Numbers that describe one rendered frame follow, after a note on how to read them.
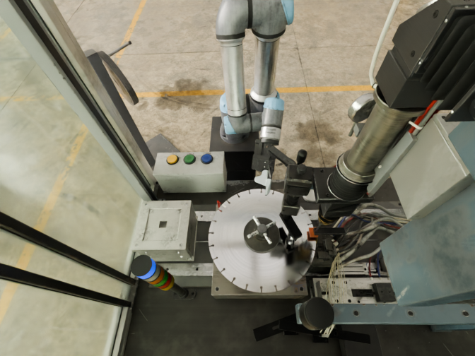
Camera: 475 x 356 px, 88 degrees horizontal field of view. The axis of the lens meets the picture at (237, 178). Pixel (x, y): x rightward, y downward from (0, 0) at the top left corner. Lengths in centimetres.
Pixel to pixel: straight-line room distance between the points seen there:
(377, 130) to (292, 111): 216
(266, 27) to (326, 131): 164
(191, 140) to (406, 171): 203
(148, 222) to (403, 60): 82
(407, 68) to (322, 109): 229
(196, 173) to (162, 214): 20
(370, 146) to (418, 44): 16
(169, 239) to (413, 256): 67
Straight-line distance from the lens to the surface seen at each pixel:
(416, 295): 49
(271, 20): 91
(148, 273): 59
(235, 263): 77
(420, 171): 41
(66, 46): 74
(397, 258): 51
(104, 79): 167
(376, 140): 43
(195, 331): 96
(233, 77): 93
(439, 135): 39
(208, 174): 98
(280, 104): 94
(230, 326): 95
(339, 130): 247
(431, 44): 32
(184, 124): 248
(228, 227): 80
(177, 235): 88
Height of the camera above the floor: 169
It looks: 57 degrees down
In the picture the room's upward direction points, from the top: 4 degrees counter-clockwise
